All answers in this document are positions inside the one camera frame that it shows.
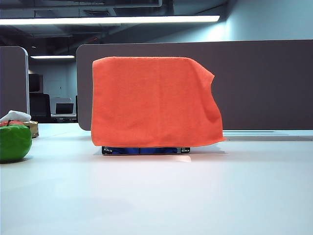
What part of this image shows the orange microfiber cloth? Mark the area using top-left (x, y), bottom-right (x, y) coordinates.
top-left (90, 56), bottom-right (228, 148)

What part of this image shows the square white-framed table mirror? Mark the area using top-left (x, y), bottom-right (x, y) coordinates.
top-left (101, 146), bottom-right (191, 156)

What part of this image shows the white crumpled cloth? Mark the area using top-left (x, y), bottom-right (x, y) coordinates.
top-left (0, 110), bottom-right (32, 122)

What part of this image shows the dark laptop screen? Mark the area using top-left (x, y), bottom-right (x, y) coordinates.
top-left (55, 102), bottom-right (74, 115)

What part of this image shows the white background office desk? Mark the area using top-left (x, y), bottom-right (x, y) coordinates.
top-left (50, 96), bottom-right (78, 122)

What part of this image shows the long ceiling strip light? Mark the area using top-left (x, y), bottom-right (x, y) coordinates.
top-left (0, 15), bottom-right (220, 25)

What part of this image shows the wide grey desk partition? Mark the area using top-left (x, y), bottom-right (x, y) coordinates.
top-left (75, 39), bottom-right (313, 130)

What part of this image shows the black office chair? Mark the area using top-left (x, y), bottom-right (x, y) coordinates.
top-left (28, 93), bottom-right (51, 123)

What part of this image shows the short ceiling strip light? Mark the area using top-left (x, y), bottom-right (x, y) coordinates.
top-left (29, 54), bottom-right (75, 59)

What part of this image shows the beige cardboard box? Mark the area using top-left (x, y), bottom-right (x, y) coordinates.
top-left (23, 120), bottom-right (39, 138)

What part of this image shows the dark background cabinet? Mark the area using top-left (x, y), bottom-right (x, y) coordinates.
top-left (28, 73), bottom-right (44, 93)

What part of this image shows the red-orange toy fruit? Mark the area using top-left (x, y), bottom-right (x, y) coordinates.
top-left (0, 119), bottom-right (25, 127)

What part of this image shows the narrow grey desk partition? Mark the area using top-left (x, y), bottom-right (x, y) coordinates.
top-left (0, 46), bottom-right (29, 118)

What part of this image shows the green toy apple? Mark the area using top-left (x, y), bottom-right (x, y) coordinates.
top-left (0, 124), bottom-right (33, 164)

